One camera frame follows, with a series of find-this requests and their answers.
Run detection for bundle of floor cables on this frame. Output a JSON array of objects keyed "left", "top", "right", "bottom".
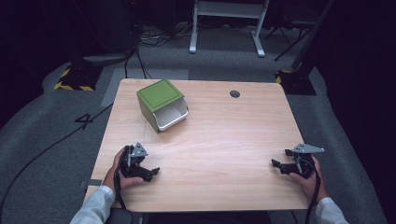
[{"left": 138, "top": 21, "right": 194, "bottom": 49}]

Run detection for black folding tripod legs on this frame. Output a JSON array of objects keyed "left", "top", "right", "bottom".
[{"left": 264, "top": 21, "right": 313, "bottom": 62}]

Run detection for white metal desk frame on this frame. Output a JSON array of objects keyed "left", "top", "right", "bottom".
[{"left": 189, "top": 0, "right": 271, "bottom": 58}]

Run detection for person's right hand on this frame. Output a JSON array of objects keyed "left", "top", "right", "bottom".
[{"left": 289, "top": 154, "right": 330, "bottom": 203}]

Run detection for green storage bin white drawer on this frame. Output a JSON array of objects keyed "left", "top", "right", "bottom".
[{"left": 135, "top": 77, "right": 190, "bottom": 134}]

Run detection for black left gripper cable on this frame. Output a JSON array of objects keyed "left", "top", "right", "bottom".
[{"left": 112, "top": 166, "right": 128, "bottom": 210}]

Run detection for long black floor cable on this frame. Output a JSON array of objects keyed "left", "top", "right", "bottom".
[{"left": 0, "top": 103, "right": 114, "bottom": 220}]

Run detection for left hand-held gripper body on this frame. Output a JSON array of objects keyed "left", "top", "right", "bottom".
[{"left": 120, "top": 142, "right": 149, "bottom": 179}]

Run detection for black padded seat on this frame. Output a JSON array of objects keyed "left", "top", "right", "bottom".
[{"left": 105, "top": 207, "right": 134, "bottom": 224}]

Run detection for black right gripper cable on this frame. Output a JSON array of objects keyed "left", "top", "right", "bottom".
[{"left": 304, "top": 160, "right": 322, "bottom": 224}]

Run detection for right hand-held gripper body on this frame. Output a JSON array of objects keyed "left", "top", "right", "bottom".
[{"left": 289, "top": 142, "right": 325, "bottom": 180}]

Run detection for striped black stand base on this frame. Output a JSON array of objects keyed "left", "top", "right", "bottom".
[
  {"left": 53, "top": 61, "right": 105, "bottom": 92},
  {"left": 275, "top": 69, "right": 318, "bottom": 96}
]

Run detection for grey metal stand pole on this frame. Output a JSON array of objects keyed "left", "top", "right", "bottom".
[{"left": 290, "top": 0, "right": 336, "bottom": 71}]

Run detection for person's left hand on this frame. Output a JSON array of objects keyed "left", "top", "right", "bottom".
[{"left": 102, "top": 147, "right": 145, "bottom": 191}]

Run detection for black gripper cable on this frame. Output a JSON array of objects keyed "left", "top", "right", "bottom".
[
  {"left": 112, "top": 166, "right": 128, "bottom": 210},
  {"left": 304, "top": 160, "right": 322, "bottom": 224}
]

